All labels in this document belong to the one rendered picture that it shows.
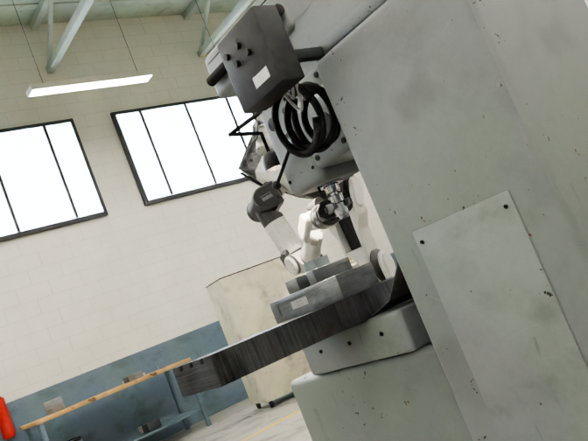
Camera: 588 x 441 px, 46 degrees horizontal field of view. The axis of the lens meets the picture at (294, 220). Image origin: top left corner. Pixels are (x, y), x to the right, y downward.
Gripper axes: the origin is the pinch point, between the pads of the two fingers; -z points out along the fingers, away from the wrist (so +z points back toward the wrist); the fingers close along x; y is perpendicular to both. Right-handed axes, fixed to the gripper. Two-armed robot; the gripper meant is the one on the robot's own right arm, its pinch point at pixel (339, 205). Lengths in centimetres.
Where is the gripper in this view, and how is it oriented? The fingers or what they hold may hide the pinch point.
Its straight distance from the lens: 222.8
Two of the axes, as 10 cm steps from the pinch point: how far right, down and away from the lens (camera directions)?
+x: 8.9, -3.2, 3.2
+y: 3.7, 9.2, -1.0
